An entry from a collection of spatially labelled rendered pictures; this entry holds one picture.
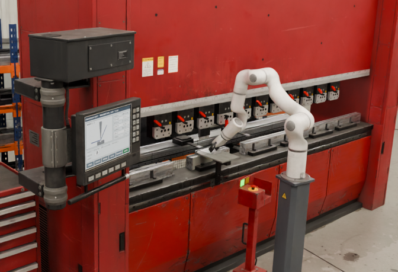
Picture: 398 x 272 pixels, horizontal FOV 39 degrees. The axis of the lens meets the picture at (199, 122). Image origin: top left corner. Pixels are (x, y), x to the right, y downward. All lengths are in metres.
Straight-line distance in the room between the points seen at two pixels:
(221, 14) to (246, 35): 0.31
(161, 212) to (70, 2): 1.49
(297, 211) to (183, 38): 1.33
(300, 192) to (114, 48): 1.56
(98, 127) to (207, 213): 1.59
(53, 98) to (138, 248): 1.45
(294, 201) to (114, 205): 1.13
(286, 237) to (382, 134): 2.25
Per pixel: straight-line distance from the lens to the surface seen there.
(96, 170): 2.81
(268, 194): 4.15
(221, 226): 4.29
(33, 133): 3.79
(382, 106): 5.66
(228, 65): 4.07
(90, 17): 3.05
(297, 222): 3.73
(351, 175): 5.62
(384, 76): 5.62
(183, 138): 4.23
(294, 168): 3.62
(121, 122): 2.90
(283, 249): 3.82
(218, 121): 4.10
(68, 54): 2.58
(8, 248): 3.58
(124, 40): 2.87
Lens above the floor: 2.27
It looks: 15 degrees down
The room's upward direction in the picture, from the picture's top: 2 degrees clockwise
